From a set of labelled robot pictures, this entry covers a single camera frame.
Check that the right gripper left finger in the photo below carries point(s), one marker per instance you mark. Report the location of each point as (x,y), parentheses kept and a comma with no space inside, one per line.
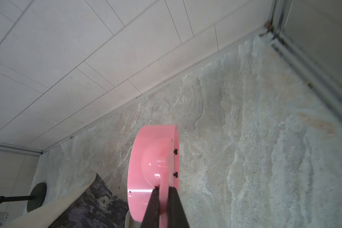
(152,215)

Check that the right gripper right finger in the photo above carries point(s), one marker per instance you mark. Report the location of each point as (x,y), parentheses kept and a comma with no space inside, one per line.
(175,212)

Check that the pink alarm clock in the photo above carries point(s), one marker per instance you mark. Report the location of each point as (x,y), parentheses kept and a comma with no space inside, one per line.
(154,164)

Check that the beige canvas tote bag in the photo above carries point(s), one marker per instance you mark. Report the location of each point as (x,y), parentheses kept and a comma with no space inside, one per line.
(91,206)

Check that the glitter microphone on stand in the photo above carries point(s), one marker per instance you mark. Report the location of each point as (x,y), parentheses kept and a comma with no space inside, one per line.
(18,205)

